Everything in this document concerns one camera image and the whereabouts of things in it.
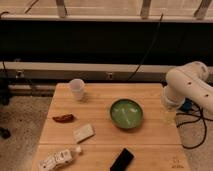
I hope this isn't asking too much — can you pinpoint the blue connector plug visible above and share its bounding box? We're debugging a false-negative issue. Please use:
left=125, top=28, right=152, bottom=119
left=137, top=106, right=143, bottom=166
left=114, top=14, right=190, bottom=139
left=180, top=99, right=192, bottom=112

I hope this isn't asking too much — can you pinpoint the black rectangular remote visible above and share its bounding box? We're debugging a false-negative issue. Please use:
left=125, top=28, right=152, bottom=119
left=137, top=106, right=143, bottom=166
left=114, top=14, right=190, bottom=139
left=110, top=148, right=134, bottom=171

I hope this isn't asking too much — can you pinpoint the plastic bottle with label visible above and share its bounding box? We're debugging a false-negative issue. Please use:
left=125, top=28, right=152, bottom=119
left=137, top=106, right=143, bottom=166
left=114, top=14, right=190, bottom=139
left=38, top=146, right=83, bottom=171

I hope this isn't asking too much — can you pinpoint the white sponge block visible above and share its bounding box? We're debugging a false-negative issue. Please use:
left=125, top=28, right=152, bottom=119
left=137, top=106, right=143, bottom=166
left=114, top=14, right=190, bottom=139
left=73, top=124, right=95, bottom=143

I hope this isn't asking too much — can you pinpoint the green ceramic bowl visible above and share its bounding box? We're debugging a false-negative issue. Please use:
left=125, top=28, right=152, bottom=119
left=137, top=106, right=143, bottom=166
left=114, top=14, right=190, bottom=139
left=110, top=99, right=143, bottom=129

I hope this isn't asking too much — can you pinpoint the clear plastic cup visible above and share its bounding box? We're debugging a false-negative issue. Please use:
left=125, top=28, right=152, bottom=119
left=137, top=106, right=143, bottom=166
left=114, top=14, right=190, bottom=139
left=69, top=79, right=85, bottom=100

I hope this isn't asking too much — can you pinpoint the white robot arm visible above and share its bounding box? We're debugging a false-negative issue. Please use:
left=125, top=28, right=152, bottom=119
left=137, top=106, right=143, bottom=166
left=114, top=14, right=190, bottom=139
left=161, top=61, right=213, bottom=114

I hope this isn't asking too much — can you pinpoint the red chili pepper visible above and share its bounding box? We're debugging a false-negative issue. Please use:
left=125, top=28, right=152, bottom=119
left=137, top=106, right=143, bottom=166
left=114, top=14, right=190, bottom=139
left=52, top=114, right=74, bottom=123

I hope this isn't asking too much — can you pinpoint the black cable on floor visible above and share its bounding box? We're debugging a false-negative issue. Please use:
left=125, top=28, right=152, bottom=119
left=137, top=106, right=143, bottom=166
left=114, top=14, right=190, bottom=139
left=175, top=101, right=213, bottom=150

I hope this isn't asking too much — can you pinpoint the black hanging cable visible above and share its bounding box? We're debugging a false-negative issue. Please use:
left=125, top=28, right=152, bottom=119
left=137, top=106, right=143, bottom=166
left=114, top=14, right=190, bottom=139
left=127, top=13, right=164, bottom=82

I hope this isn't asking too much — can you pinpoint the dark object on floor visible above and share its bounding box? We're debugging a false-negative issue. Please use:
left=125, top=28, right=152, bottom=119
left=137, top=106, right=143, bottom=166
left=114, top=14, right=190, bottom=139
left=0, top=127, right=11, bottom=139

